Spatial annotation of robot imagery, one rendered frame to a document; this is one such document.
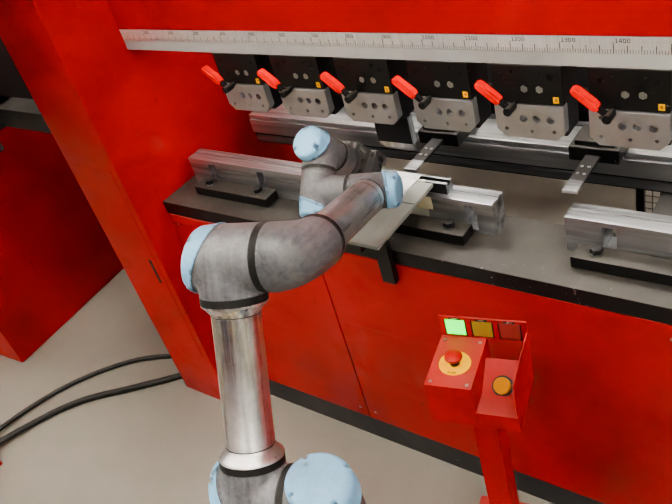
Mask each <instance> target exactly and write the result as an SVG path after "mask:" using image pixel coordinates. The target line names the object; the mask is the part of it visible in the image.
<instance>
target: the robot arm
mask: <svg viewBox="0 0 672 504"><path fill-rule="evenodd" d="M293 150H294V152H295V154H296V156H297V157H298V158H299V159H301V160H302V164H301V169H302V171H301V184H300V196H299V214H300V216H301V217H302V218H301V219H299V220H290V221H270V222H245V223H226V222H219V223H216V224H208V225H202V226H200V227H198V228H197V229H195V230H194V231H193V232H192V233H191V234H190V236H189V237H188V239H187V242H186V244H185V245H184V248H183V252H182V256H181V276H182V280H183V283H184V285H186V288H187V289H188V290H189V291H191V292H193V293H195V294H199V302H200V307H201V309H203V310H204V311H206V312H207V313H208V314H209V315H210V316H211V325H212V333H213V342H214V350H215V358H216V367H217V375H218V384H219V392H220V401H221V409H222V417H223V426H224V434H225V442H226V447H225V449H224V450H223V451H222V452H221V453H220V455H219V460H218V461H217V462H216V463H215V465H214V466H213V468H212V471H211V474H210V479H211V482H210V483H209V484H208V494H209V501H210V504H366V502H365V500H364V497H363V494H362V491H361V486H360V483H359V481H358V479H357V477H356V475H355V474H354V473H353V471H352V469H351V467H350V466H349V465H348V464H347V463H346V462H345V461H344V460H343V459H341V458H340V457H338V456H336V455H333V454H330V453H322V452H320V453H312V454H308V455H307V457H306V458H304V459H303V458H300V459H298V460H297V461H296V462H295V463H288V462H286V456H285V448H284V446H283V445H282V444H281V443H279V442H278V441H276V440H275V434H274V425H273V415H272V406H271V397H270V387H269V378H268V368H267V359H266V350H265V340H264V331H263V322H262V312H261V309H262V307H263V306H264V305H265V304H266V302H267V301H268V300H269V293H272V292H283V291H288V290H292V289H295V288H298V287H300V286H302V285H305V284H307V283H309V282H310V281H312V280H314V279H316V278H317V277H319V276H321V275H322V274H324V273H325V272H327V271H328V270H329V269H330V268H332V267H333V266H334V265H335V264H336V263H337V262H338V261H339V260H340V259H341V257H342V256H343V254H344V251H345V247H346V244H347V243H348V242H349V241H350V240H351V239H352V238H353V237H354V236H355V235H356V234H357V233H358V232H359V231H360V230H361V229H362V228H363V227H364V226H365V225H366V224H367V223H368V222H369V221H370V220H371V219H372V218H373V217H374V216H375V215H376V214H377V213H378V212H379V211H380V210H381V209H384V208H386V209H389V208H397V207H399V206H400V205H401V203H402V200H403V183H402V179H401V177H400V175H399V174H398V172H397V171H396V170H393V171H392V172H384V171H381V169H382V166H384V167H385V165H386V162H387V158H388V157H386V156H384V155H383V154H381V153H380V152H378V151H375V150H370V149H368V148H367V147H365V146H363V145H362V144H360V143H358V142H351V141H345V140H344V142H342V141H340V140H339V139H337V138H335V137H334V136H332V135H330V134H329V133H328V132H327V131H325V130H322V129H320V128H318V127H315V126H307V127H304V128H302V129H301V130H300V131H299V132H298V133H297V134H296V136H295V138H294V141H293ZM380 155H381V156H383V157H384V158H383V157H381V156H380Z"/></svg>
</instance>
